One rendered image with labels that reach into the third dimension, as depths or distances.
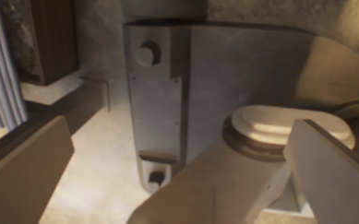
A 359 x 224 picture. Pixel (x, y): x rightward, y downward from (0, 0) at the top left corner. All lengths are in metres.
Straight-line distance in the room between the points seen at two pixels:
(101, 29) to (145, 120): 0.34
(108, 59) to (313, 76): 0.59
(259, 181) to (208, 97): 0.24
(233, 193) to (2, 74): 0.62
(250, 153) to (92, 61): 0.60
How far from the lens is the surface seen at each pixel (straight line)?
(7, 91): 0.70
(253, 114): 0.38
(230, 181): 0.31
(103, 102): 0.80
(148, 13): 0.44
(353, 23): 0.70
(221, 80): 0.47
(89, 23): 0.74
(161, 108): 0.50
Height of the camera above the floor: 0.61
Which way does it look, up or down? 59 degrees down
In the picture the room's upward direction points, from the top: 157 degrees counter-clockwise
